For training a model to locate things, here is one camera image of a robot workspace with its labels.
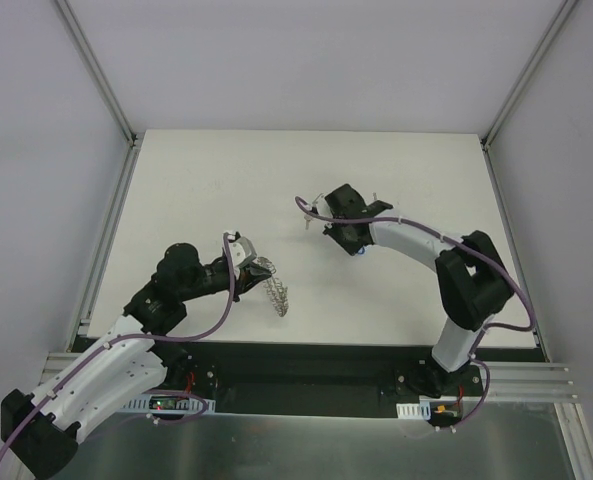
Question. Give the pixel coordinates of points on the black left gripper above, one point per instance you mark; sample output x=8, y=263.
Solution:
x=242, y=278

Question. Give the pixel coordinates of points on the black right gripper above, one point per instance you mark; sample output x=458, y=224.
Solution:
x=336, y=232

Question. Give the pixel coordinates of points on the metal key organizer ring disc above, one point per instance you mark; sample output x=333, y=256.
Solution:
x=274, y=288

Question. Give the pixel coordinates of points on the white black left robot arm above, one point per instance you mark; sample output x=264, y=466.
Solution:
x=44, y=428

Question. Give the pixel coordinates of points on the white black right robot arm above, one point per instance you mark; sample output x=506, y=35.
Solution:
x=470, y=276

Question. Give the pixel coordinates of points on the left controller board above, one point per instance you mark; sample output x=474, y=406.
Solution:
x=169, y=404

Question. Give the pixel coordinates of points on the controller board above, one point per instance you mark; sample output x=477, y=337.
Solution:
x=429, y=409
x=169, y=404

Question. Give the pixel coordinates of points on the right controller board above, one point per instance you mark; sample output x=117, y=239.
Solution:
x=429, y=409

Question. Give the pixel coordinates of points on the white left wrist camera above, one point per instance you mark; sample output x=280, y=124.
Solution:
x=239, y=249

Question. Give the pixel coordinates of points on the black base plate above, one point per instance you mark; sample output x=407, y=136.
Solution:
x=294, y=400

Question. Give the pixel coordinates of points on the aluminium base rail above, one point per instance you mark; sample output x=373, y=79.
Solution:
x=521, y=380

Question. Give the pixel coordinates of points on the aluminium frame post left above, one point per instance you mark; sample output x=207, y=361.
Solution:
x=82, y=45

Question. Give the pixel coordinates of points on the aluminium frame post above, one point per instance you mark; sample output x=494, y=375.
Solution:
x=82, y=45
x=554, y=28

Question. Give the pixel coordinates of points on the aluminium frame post right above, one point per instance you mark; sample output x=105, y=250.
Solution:
x=554, y=28

